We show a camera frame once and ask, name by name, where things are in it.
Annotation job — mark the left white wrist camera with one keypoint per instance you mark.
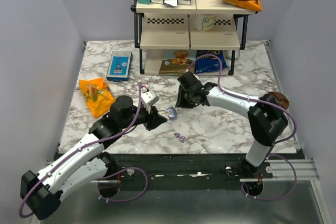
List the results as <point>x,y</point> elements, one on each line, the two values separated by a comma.
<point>148,98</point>

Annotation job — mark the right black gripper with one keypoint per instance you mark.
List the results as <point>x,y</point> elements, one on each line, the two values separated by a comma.
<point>180,102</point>

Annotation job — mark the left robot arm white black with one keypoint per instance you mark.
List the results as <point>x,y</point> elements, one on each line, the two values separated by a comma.
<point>44,190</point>

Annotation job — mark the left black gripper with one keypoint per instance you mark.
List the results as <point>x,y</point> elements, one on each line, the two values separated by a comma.
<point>153,119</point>

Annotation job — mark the blue razor box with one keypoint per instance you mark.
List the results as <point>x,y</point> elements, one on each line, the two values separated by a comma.
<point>119,66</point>

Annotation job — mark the lavender earbud charging case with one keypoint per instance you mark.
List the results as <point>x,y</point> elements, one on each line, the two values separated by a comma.
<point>173,113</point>

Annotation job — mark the white yogurt cup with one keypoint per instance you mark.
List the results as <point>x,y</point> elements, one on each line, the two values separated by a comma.
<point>204,22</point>

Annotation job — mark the orange candy bag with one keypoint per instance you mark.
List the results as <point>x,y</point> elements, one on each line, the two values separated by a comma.
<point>97,96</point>

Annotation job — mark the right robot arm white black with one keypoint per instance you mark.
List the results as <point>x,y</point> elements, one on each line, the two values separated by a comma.
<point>266,118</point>

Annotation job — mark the beige black shelf rack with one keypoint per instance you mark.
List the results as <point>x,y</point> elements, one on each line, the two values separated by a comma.
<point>158,28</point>

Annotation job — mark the gold brown snack bag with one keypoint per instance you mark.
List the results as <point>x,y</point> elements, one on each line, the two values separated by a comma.
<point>177,61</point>

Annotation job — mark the blue Doritos bag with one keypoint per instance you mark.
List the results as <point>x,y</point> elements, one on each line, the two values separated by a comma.
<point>209,64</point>

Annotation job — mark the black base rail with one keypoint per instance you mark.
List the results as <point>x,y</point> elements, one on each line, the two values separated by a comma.
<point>133,172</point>

